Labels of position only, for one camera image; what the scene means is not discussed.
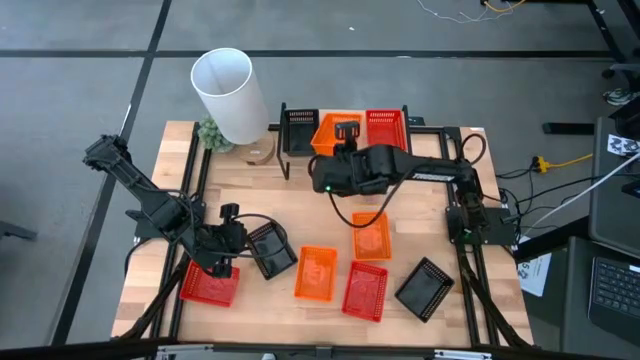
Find dark grey desk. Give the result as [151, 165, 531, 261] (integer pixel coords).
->
[558, 115, 640, 360]

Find orange plastic slotted basket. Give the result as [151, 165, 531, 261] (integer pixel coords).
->
[293, 244, 340, 304]
[309, 112, 364, 158]
[351, 211, 394, 262]

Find silver aluminium bracket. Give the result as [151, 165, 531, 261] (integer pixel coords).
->
[433, 348, 494, 360]
[157, 343, 216, 360]

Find black keyboard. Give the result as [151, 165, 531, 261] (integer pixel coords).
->
[587, 255, 640, 347]

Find black equipment stand legs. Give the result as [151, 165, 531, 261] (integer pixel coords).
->
[584, 0, 640, 109]

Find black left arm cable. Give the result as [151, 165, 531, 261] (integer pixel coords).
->
[230, 213, 292, 261]

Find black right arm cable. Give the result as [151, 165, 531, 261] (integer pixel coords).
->
[325, 167, 419, 231]

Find black floor bar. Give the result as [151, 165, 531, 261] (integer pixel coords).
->
[542, 121, 597, 137]

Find thin yellow cable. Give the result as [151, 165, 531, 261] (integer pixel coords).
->
[481, 0, 527, 14]

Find dark furniture foot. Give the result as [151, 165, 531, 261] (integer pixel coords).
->
[0, 219, 40, 242]

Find thick white cable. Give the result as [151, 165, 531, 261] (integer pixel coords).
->
[519, 151, 640, 236]

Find red plastic slotted basket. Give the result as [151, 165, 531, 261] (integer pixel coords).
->
[364, 108, 409, 152]
[341, 260, 390, 324]
[178, 260, 241, 308]

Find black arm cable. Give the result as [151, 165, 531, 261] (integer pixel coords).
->
[230, 213, 292, 261]
[325, 167, 419, 231]

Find small green potted plant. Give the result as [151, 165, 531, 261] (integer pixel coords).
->
[197, 115, 237, 155]

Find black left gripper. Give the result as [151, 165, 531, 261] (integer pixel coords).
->
[202, 201, 250, 280]

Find black plastic slotted basket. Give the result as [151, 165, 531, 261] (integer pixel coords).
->
[393, 256, 456, 324]
[246, 221, 300, 281]
[282, 108, 321, 157]

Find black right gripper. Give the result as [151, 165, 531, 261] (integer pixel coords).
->
[312, 121, 382, 197]

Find yellow power cable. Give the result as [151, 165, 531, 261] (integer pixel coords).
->
[531, 152, 595, 175]

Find black floor cable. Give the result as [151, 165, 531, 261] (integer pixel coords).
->
[494, 167, 591, 211]

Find white paper sheet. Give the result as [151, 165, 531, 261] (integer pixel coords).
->
[516, 234, 554, 300]

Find white shade lamp wooden base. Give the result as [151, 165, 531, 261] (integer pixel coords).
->
[189, 47, 277, 167]

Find thin white cable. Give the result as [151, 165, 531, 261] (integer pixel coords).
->
[414, 0, 516, 25]

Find black white marker tag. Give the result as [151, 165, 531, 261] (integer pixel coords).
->
[606, 133, 640, 158]

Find black aluminium rig frame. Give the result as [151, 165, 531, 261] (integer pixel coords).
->
[112, 117, 536, 360]

